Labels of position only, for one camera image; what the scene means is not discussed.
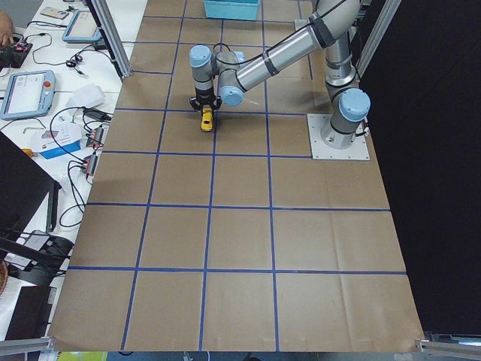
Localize black power adapter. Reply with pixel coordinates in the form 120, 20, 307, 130
83, 108, 111, 122

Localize blue cardboard box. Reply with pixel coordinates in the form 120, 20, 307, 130
31, 123, 82, 159

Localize yellow beetle toy car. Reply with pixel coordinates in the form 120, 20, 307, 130
201, 106, 213, 132

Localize white folded paper box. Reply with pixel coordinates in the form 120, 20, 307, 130
66, 83, 105, 108

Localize teach pendant upper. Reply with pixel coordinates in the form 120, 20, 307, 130
62, 11, 101, 44

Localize aluminium frame post right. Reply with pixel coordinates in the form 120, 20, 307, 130
357, 0, 402, 76

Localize turquoise plastic bin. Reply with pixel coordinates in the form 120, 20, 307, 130
204, 0, 260, 21

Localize person's hand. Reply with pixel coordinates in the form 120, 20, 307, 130
0, 10, 14, 47

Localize teach pendant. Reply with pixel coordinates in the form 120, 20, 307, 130
1, 70, 56, 120
62, 11, 101, 44

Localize aluminium frame post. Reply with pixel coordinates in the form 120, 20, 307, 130
86, 0, 132, 80
357, 0, 402, 76

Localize teach pendant lower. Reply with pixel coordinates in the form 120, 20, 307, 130
1, 70, 56, 120

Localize black sensor device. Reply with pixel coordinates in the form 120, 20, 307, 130
0, 42, 32, 69

